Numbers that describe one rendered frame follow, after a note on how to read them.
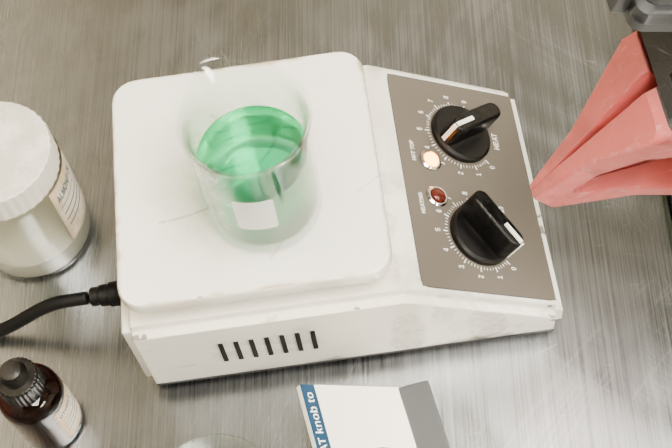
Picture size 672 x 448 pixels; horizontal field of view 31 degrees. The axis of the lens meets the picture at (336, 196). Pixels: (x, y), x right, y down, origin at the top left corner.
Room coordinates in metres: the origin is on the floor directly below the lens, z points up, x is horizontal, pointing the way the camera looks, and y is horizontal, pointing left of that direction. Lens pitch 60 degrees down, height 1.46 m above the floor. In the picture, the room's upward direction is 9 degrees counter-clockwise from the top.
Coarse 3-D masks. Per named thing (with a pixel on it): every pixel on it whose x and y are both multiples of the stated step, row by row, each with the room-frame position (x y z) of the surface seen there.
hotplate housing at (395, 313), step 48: (384, 96) 0.33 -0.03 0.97; (384, 144) 0.31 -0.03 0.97; (384, 192) 0.28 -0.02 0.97; (96, 288) 0.27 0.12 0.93; (336, 288) 0.23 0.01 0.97; (384, 288) 0.23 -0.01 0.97; (432, 288) 0.23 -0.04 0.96; (144, 336) 0.23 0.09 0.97; (192, 336) 0.23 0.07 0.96; (240, 336) 0.23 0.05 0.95; (288, 336) 0.23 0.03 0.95; (336, 336) 0.23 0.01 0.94; (384, 336) 0.22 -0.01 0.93; (432, 336) 0.22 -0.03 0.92; (480, 336) 0.22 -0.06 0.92
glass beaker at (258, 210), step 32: (224, 64) 0.30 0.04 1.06; (256, 64) 0.30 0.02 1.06; (192, 96) 0.29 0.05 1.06; (224, 96) 0.30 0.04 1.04; (256, 96) 0.30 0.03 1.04; (288, 96) 0.29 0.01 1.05; (192, 128) 0.28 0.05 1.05; (192, 160) 0.26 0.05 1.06; (256, 160) 0.25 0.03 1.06; (288, 160) 0.25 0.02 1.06; (224, 192) 0.25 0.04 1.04; (256, 192) 0.25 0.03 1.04; (288, 192) 0.25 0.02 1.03; (320, 192) 0.27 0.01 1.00; (224, 224) 0.25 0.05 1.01; (256, 224) 0.25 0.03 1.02; (288, 224) 0.25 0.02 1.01
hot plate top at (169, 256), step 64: (320, 64) 0.34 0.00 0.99; (128, 128) 0.32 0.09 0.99; (320, 128) 0.31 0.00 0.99; (128, 192) 0.29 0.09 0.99; (192, 192) 0.28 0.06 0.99; (128, 256) 0.26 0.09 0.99; (192, 256) 0.25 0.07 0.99; (256, 256) 0.25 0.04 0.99; (320, 256) 0.24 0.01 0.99; (384, 256) 0.24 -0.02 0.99
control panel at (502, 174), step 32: (416, 96) 0.34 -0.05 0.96; (448, 96) 0.34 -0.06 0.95; (480, 96) 0.34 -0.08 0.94; (416, 128) 0.32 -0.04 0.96; (512, 128) 0.33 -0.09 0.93; (416, 160) 0.30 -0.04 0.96; (448, 160) 0.30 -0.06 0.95; (480, 160) 0.30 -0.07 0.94; (512, 160) 0.31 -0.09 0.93; (416, 192) 0.28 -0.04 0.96; (448, 192) 0.28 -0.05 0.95; (512, 192) 0.29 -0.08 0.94; (416, 224) 0.26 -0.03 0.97; (448, 224) 0.26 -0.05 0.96; (448, 256) 0.25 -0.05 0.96; (512, 256) 0.25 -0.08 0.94; (544, 256) 0.25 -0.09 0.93; (448, 288) 0.23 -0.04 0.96; (480, 288) 0.23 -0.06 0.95; (512, 288) 0.23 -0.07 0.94; (544, 288) 0.24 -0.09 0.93
